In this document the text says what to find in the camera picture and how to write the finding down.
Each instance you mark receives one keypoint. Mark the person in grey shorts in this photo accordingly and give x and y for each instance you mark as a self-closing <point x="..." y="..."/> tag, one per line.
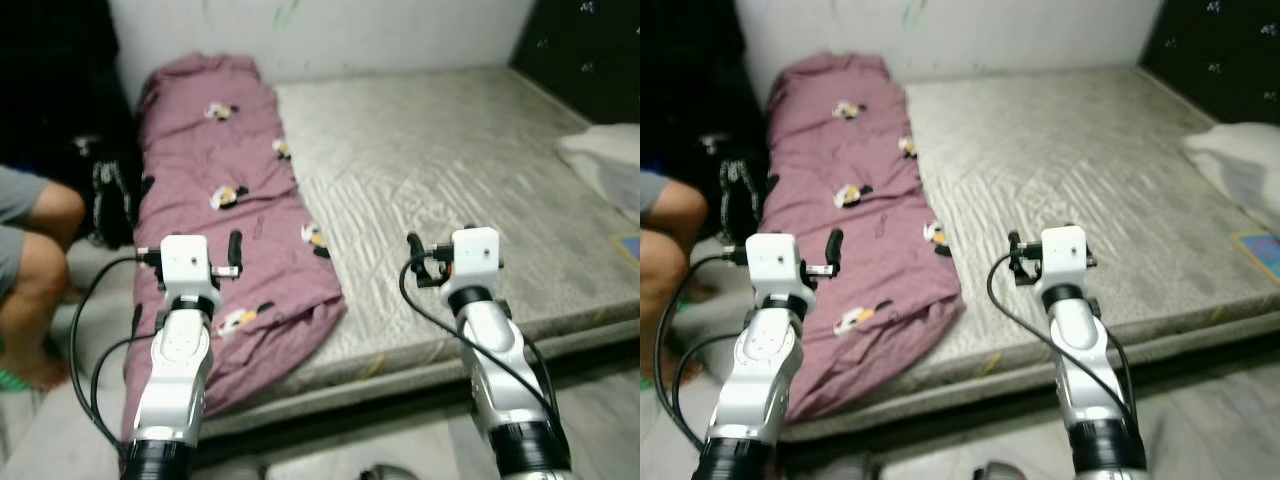
<point x="680" y="220"/>
<point x="40" y="280"/>

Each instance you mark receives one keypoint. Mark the green sandal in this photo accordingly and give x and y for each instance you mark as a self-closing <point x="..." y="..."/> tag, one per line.
<point x="12" y="380"/>

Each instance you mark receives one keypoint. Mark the black bag white stripes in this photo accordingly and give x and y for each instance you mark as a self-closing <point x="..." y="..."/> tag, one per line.
<point x="110" y="200"/>
<point x="740" y="200"/>

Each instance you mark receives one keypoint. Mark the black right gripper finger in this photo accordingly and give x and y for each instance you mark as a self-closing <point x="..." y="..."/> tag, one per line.
<point x="413" y="245"/>
<point x="1013" y="245"/>

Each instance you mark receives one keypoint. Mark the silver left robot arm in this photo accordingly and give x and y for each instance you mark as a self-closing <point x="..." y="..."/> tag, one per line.
<point x="755" y="390"/>
<point x="170" y="390"/>

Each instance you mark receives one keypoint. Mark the dark tufted headboard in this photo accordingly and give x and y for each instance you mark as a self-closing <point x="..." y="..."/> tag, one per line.
<point x="590" y="60"/>
<point x="1220" y="60"/>

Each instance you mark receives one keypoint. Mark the robot right leg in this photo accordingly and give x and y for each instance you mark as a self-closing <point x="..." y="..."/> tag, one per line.
<point x="390" y="473"/>
<point x="1000" y="472"/>

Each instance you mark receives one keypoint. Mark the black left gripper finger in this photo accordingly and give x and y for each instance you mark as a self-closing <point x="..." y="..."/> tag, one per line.
<point x="833" y="248"/>
<point x="236" y="250"/>

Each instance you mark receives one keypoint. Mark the white quilted mattress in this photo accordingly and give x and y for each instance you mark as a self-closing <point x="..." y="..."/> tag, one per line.
<point x="1080" y="150"/>
<point x="450" y="150"/>

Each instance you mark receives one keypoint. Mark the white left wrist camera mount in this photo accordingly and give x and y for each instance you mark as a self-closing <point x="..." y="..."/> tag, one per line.
<point x="185" y="262"/>
<point x="772" y="262"/>

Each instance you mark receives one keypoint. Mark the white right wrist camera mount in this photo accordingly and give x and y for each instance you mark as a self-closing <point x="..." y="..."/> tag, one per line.
<point x="475" y="255"/>
<point x="1065" y="255"/>

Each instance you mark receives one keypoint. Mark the purple duck print blanket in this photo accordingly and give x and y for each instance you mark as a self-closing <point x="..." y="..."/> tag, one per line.
<point x="200" y="150"/>
<point x="820" y="150"/>

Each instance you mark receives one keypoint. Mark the white pillow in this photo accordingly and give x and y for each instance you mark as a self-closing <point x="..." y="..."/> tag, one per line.
<point x="610" y="160"/>
<point x="1240" y="165"/>

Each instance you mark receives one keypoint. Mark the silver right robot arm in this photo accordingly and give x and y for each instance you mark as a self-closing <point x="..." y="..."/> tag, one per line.
<point x="1085" y="370"/>
<point x="500" y="370"/>

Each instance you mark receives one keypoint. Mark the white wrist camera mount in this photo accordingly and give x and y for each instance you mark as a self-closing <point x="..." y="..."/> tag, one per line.
<point x="772" y="262"/>
<point x="1065" y="255"/>
<point x="185" y="262"/>
<point x="475" y="255"/>

